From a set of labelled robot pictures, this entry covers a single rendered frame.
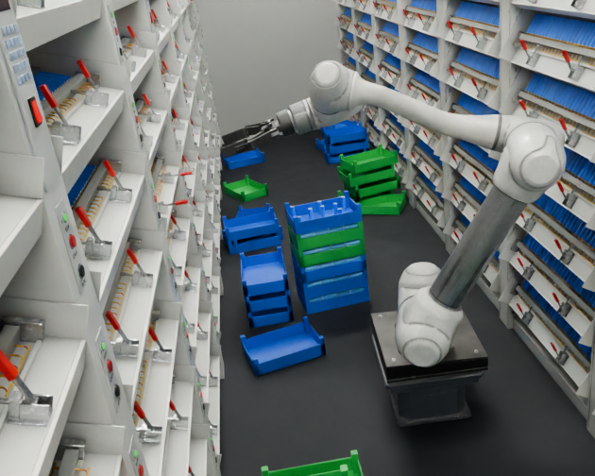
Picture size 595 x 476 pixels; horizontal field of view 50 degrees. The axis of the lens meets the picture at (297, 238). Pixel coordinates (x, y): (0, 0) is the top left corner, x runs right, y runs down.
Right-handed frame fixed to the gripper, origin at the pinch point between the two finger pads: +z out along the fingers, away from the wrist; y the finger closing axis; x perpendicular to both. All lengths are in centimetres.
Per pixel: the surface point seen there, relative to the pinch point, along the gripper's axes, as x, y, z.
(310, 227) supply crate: -63, 69, -14
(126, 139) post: 19.4, -39.7, 16.8
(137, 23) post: 39, 30, 14
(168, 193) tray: -7.9, 2.0, 21.9
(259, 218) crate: -90, 168, 14
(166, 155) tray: -3.4, 29.9, 22.9
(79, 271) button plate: 18, -106, 14
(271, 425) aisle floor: -99, -2, 23
